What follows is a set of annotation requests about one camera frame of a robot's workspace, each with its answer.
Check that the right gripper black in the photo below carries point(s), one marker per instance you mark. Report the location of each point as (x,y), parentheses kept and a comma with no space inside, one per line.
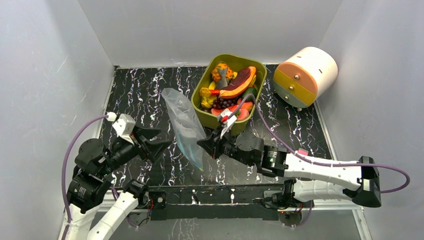
(218,145)

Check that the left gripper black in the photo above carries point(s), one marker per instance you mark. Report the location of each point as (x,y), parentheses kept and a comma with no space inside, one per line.
(153,149)

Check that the clear zip top bag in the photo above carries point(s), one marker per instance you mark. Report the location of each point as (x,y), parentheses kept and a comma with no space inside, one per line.
(186,126)

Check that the watermelon slice toy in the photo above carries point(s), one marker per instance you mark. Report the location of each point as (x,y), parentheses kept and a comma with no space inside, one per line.
(217,112)

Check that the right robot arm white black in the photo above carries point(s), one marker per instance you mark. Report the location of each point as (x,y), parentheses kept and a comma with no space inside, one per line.
(308,178)

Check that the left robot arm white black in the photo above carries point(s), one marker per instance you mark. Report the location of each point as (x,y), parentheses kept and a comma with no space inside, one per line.
(93,165)

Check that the purple grape bunch toy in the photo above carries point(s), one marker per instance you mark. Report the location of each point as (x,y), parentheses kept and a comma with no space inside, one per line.
(223,103)

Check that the peach toy with leaf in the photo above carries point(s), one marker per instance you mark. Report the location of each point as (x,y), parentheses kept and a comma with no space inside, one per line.
(242,114)

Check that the red chili toy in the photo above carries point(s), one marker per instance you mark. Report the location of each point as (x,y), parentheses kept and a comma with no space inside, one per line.
(214,92)

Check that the peach toy upper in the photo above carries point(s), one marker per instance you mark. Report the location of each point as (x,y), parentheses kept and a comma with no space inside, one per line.
(247,105)

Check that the grey fish toy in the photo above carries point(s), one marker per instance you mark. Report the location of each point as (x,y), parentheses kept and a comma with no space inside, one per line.
(222,83)

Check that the green avocado toy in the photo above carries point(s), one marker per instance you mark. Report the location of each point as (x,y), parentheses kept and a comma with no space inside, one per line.
(250,90)

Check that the olive green plastic bin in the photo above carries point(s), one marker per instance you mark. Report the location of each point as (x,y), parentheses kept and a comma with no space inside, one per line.
(237,63)

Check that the pink cube block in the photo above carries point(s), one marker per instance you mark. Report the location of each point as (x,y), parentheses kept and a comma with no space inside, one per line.
(303,152)

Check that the round pastel drawer cabinet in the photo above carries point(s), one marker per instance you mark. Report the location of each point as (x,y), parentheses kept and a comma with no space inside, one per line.
(304,77)

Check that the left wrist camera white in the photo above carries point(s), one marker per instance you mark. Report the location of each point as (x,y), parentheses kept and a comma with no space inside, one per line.
(123,124)

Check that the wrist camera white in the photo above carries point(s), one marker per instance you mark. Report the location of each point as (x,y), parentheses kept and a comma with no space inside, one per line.
(123,124)
(227,119)

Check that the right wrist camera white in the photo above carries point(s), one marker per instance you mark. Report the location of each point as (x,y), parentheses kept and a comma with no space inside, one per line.
(227,119)

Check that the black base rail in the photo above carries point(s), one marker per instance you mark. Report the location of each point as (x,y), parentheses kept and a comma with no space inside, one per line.
(246,201)

